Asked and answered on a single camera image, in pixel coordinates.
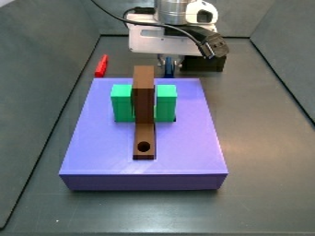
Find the green left block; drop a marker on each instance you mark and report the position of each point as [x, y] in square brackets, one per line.
[121, 103]

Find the purple base block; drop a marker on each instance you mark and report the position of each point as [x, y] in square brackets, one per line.
[107, 160]

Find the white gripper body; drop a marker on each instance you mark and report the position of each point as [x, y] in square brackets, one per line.
[148, 39]

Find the black angle fixture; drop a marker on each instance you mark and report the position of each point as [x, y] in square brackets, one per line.
[198, 64]

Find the green block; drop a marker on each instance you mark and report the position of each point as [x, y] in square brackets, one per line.
[121, 103]
[165, 103]

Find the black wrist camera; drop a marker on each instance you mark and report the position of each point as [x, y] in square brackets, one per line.
[210, 41]

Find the brown slotted bar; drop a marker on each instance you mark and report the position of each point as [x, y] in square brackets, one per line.
[143, 99]

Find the red peg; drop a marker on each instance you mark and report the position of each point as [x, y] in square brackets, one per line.
[101, 66]

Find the green right block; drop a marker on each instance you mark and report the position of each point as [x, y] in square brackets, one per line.
[165, 103]

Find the blue peg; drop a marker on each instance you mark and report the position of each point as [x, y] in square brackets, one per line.
[168, 68]

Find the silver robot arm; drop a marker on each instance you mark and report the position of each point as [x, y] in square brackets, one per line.
[176, 27]

